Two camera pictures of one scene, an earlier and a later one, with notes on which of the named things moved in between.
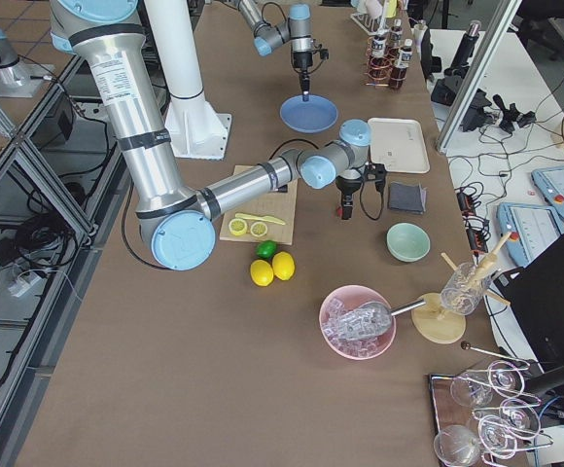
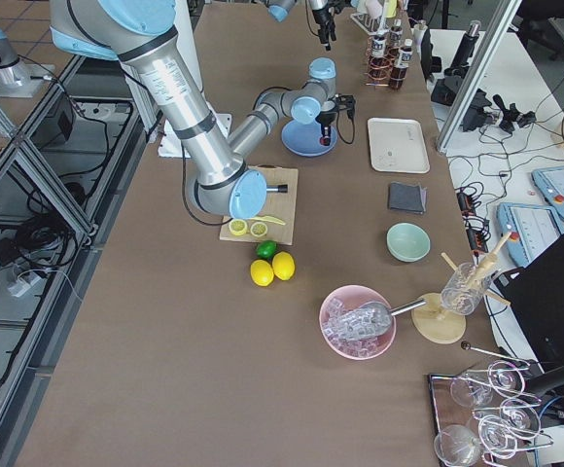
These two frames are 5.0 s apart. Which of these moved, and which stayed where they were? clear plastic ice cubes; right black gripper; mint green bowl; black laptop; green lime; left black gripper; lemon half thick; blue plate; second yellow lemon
Moved: blue plate; left black gripper; right black gripper
Stayed: green lime; clear plastic ice cubes; second yellow lemon; lemon half thick; mint green bowl; black laptop
